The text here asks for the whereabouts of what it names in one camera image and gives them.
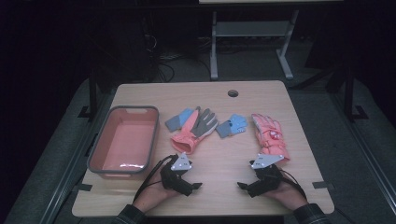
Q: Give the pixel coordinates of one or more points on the person's right hand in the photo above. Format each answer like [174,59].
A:
[289,196]

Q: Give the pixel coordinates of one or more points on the person's left hand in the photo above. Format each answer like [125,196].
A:
[151,197]

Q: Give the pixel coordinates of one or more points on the grey metal floor rail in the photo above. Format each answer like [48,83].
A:
[67,174]
[367,158]

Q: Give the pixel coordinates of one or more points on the blue knit glove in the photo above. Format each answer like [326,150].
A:
[178,120]
[234,124]

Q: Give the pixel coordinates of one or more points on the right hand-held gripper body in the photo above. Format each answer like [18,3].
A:
[266,182]

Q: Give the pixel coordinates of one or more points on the pink glove grey palm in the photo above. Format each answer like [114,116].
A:
[190,137]

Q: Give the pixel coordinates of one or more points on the grey metal table frame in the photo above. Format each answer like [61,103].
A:
[252,28]

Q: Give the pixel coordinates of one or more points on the pink glove with print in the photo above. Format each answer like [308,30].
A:
[269,137]

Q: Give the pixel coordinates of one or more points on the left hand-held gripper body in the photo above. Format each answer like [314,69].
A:
[177,179]

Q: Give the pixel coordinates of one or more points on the pink plastic basket grey rim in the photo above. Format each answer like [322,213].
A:
[124,140]

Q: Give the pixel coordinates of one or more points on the black tape piece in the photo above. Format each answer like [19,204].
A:
[84,187]
[323,185]

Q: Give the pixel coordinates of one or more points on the black stand post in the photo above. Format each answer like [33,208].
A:
[349,93]
[92,90]

